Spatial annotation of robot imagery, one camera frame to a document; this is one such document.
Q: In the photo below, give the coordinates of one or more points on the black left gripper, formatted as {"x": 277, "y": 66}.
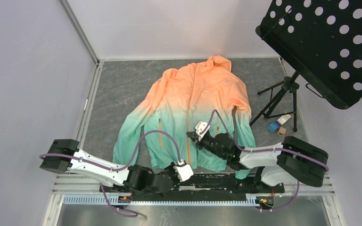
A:
{"x": 171, "y": 166}

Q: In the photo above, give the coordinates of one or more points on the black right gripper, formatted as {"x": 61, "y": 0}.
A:
{"x": 195, "y": 138}

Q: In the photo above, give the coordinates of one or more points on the orange and teal gradient jacket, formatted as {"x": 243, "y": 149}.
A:
{"x": 206, "y": 91}

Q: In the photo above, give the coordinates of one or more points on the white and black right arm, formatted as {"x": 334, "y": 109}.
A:
{"x": 292, "y": 160}

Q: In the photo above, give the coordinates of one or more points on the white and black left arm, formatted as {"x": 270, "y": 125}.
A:
{"x": 64, "y": 155}

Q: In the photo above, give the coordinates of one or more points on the blue small box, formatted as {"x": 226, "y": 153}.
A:
{"x": 274, "y": 126}

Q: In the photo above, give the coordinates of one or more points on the brown small box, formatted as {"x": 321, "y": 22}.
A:
{"x": 281, "y": 131}

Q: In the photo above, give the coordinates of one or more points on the white small box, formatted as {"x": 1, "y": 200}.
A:
{"x": 283, "y": 119}

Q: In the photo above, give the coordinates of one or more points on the black perforated music stand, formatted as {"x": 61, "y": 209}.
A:
{"x": 322, "y": 41}

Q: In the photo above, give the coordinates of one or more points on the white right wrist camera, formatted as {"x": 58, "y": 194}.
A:
{"x": 201, "y": 128}

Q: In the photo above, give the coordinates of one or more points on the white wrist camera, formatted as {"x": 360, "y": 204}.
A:
{"x": 201, "y": 128}
{"x": 183, "y": 170}

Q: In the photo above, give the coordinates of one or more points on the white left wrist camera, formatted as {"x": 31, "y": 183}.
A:
{"x": 183, "y": 170}

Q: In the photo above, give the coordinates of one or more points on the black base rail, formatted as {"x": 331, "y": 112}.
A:
{"x": 212, "y": 187}

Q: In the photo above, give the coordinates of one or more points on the silver slotted cable duct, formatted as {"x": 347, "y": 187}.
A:
{"x": 99, "y": 199}

